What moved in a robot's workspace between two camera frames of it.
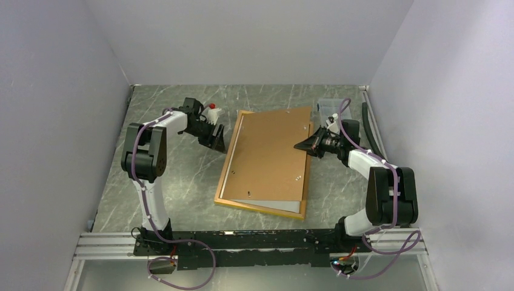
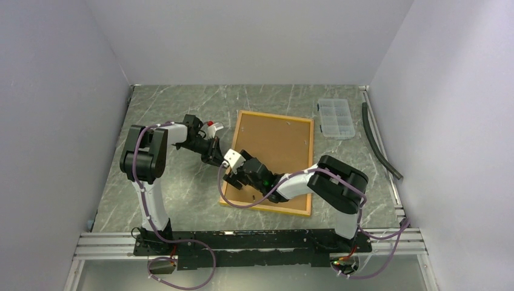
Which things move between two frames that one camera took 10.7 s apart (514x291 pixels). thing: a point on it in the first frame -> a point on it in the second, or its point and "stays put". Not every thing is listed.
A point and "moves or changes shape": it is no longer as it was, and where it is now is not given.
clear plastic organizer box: x=328 y=107 stays put
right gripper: x=311 y=143 -> x=232 y=180
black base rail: x=236 y=247 stays put
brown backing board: x=266 y=165 moves or changes shape
